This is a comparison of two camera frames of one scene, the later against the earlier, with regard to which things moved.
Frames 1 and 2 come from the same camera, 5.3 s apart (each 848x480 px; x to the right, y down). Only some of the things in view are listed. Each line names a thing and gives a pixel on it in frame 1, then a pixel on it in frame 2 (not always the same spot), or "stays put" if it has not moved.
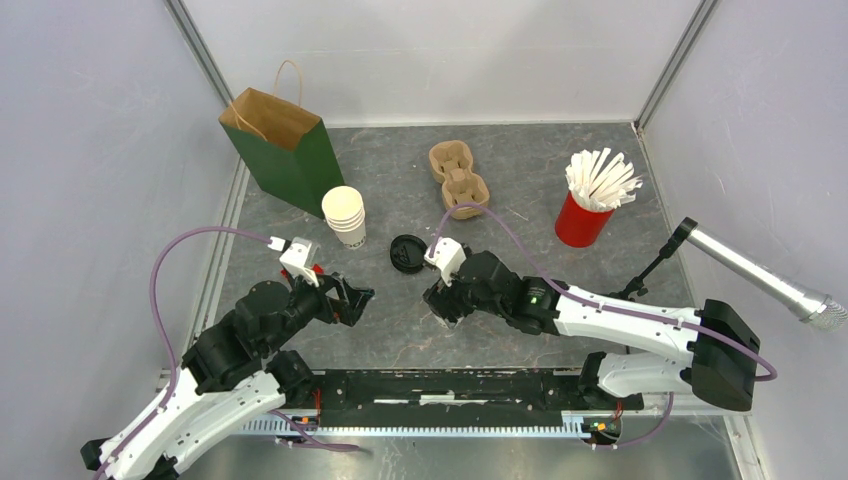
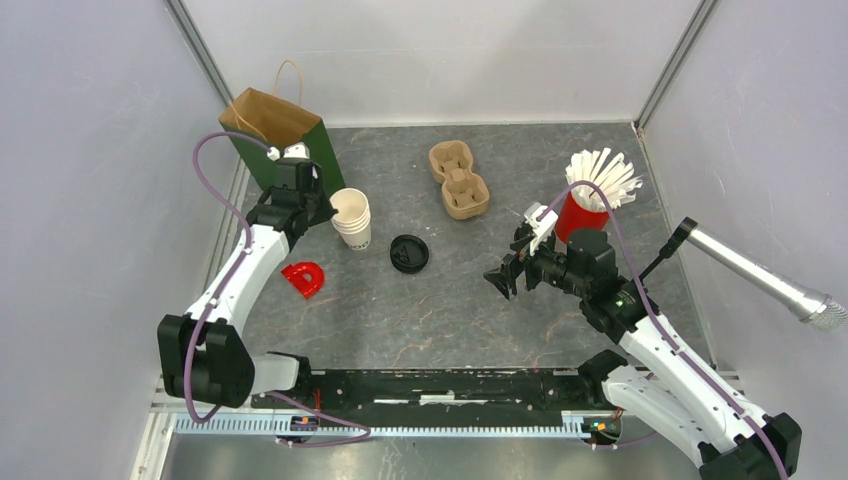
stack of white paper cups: (343, 209) stays put
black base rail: (448, 396) stays put
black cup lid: (407, 253) stays put
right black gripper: (439, 297) to (511, 266)
